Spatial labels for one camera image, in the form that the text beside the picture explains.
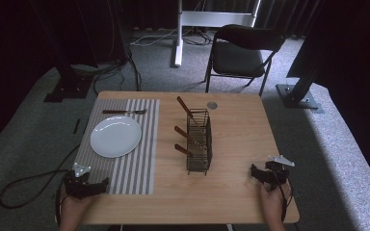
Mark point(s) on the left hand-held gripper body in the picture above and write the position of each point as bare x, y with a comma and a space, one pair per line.
77, 184

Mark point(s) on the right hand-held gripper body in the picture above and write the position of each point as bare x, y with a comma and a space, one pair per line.
277, 173

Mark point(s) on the person's left hand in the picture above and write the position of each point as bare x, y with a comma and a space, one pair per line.
74, 208

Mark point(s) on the person's right hand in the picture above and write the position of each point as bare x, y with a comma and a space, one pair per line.
271, 205

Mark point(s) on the white round plate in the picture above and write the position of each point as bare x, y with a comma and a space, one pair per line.
115, 136

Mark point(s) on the grey striped placemat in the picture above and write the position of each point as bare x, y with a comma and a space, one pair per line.
141, 154

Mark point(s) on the black tape strip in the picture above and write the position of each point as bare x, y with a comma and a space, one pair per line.
76, 126

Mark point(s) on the grey round table grommet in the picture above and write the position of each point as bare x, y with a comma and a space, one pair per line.
212, 105

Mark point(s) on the black metal stand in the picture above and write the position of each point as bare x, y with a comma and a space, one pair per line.
69, 85
297, 94

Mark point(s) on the black folding chair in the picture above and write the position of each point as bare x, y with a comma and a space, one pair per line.
237, 57

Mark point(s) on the white desk frame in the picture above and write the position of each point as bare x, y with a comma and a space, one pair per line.
212, 18

